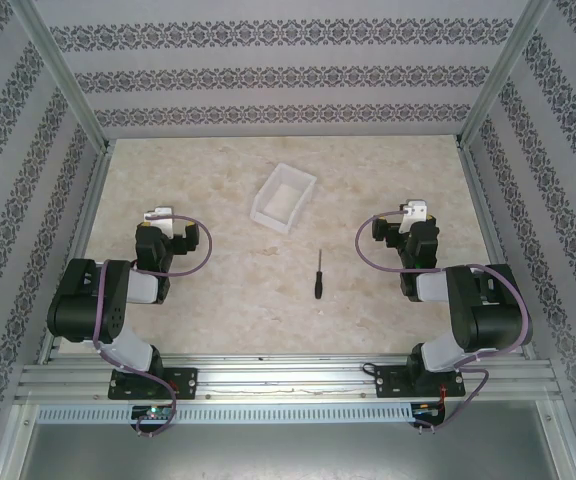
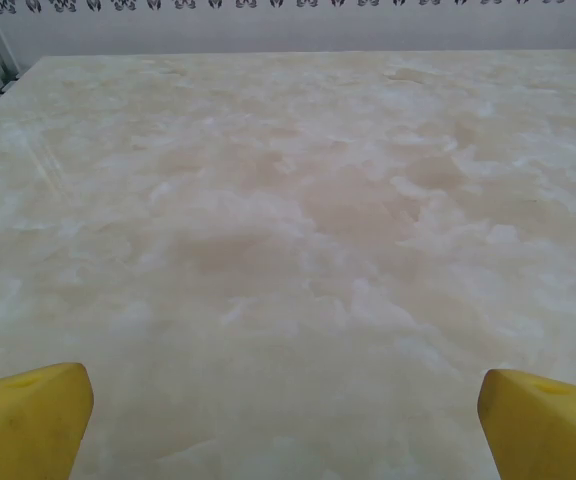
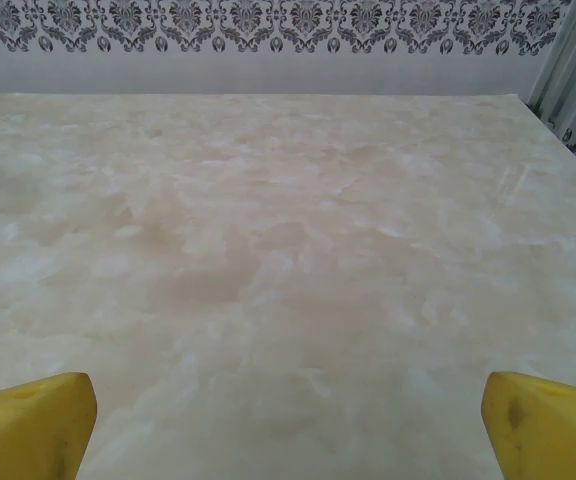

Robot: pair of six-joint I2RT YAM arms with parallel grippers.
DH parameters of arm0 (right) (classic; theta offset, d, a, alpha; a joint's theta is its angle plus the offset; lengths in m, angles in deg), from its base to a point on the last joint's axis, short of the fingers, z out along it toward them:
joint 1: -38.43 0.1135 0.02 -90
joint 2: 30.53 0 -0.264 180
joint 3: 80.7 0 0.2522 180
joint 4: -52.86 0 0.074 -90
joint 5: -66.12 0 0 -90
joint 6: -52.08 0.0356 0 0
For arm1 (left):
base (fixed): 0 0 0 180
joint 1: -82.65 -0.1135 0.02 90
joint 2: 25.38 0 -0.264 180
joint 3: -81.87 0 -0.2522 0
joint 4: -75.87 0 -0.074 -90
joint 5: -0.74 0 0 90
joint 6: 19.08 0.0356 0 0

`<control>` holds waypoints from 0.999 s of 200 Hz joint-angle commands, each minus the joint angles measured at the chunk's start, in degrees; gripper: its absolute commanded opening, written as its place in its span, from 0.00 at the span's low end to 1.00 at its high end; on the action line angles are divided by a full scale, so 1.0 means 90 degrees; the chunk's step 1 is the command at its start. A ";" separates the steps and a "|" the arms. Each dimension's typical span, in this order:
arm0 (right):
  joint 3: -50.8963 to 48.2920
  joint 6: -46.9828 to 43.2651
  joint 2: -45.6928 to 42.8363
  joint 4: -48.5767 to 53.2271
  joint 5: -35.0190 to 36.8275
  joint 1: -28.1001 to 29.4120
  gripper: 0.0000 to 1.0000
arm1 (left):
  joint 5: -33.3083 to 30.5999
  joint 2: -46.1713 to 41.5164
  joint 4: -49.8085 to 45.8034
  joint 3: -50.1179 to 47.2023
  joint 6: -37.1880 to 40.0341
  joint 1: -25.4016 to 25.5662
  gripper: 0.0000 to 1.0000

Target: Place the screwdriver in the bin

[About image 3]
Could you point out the white window curtain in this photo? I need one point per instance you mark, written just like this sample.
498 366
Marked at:
570 60

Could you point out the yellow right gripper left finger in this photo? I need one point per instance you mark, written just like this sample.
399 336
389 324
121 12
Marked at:
28 430

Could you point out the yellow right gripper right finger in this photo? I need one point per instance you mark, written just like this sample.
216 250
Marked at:
548 430

